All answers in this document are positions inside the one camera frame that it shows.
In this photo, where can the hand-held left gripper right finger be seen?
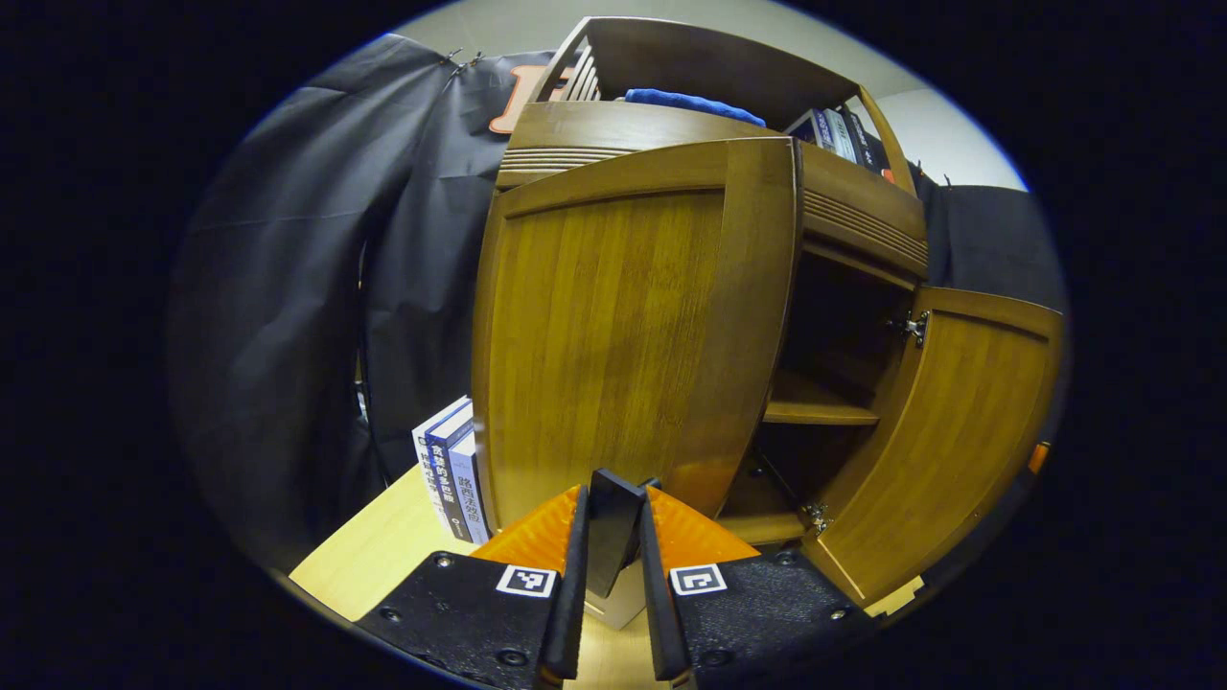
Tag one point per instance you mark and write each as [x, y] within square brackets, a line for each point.
[657, 613]

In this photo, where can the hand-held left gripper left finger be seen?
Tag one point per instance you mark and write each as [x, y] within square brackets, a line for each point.
[573, 594]

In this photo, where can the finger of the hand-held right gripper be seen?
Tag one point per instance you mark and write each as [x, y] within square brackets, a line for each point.
[1038, 458]

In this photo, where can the wooden shoe cabinet door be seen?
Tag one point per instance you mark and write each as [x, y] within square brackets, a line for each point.
[613, 335]
[959, 431]

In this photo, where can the wooden double-door shoe cabinet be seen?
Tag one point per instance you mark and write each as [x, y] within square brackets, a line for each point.
[690, 57]

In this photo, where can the metal door hinge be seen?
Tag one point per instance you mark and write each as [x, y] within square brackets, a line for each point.
[915, 328]
[818, 517]

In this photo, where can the wooden inner cabinet shelf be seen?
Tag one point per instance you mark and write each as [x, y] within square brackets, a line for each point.
[815, 412]

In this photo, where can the dark blue standing book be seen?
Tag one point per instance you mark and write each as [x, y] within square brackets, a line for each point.
[446, 479]

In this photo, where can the black spine book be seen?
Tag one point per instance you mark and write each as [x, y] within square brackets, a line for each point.
[861, 139]

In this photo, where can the white spine book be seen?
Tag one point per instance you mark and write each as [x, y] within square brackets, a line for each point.
[839, 134]

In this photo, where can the book with dark picture cover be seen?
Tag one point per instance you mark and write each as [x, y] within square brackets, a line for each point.
[803, 129]

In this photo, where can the black backdrop cloth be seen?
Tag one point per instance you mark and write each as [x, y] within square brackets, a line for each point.
[288, 287]

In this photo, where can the blue folded towel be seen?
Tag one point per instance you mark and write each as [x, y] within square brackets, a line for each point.
[690, 101]

